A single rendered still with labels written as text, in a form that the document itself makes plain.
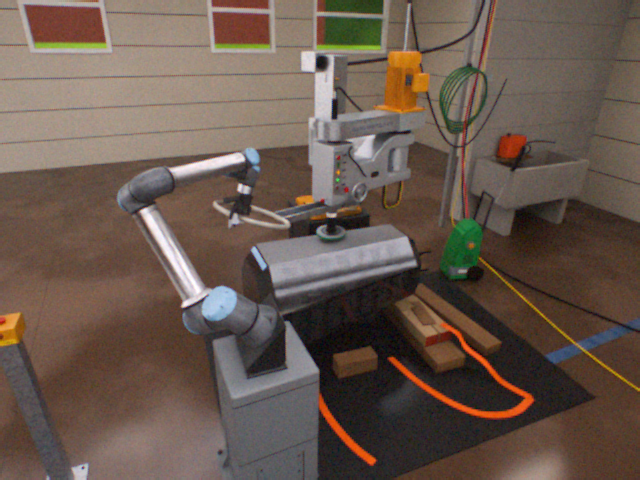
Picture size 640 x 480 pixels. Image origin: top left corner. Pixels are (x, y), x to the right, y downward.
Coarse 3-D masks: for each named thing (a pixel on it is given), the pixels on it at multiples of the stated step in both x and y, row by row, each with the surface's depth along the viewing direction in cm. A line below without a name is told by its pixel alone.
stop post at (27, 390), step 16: (16, 320) 174; (16, 336) 171; (0, 352) 174; (16, 352) 176; (16, 368) 179; (32, 368) 188; (16, 384) 182; (32, 384) 185; (32, 400) 188; (32, 416) 191; (48, 416) 198; (32, 432) 195; (48, 432) 198; (48, 448) 201; (48, 464) 205; (64, 464) 210
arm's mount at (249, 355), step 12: (264, 300) 195; (276, 312) 183; (276, 324) 178; (240, 336) 193; (276, 336) 174; (240, 348) 188; (252, 348) 181; (264, 348) 175; (276, 348) 177; (252, 360) 177; (264, 360) 178; (276, 360) 180; (252, 372) 179; (264, 372) 180
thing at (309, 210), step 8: (352, 200) 304; (288, 208) 281; (296, 208) 285; (304, 208) 290; (312, 208) 295; (320, 208) 285; (328, 208) 290; (336, 208) 295; (288, 216) 269; (296, 216) 273; (304, 216) 278; (312, 216) 283
